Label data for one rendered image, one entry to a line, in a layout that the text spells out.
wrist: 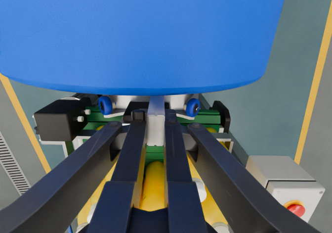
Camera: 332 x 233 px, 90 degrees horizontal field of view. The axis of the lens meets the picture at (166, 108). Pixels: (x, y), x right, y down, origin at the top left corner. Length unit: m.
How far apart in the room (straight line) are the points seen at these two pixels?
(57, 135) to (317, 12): 1.72
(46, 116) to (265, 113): 1.59
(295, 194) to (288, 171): 0.05
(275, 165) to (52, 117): 0.49
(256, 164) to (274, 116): 1.36
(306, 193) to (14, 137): 2.02
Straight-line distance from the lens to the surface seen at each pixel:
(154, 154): 0.53
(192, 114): 0.38
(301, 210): 0.45
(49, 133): 0.44
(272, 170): 0.44
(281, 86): 1.70
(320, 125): 2.11
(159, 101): 0.17
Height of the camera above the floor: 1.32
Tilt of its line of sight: 68 degrees down
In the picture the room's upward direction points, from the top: 176 degrees clockwise
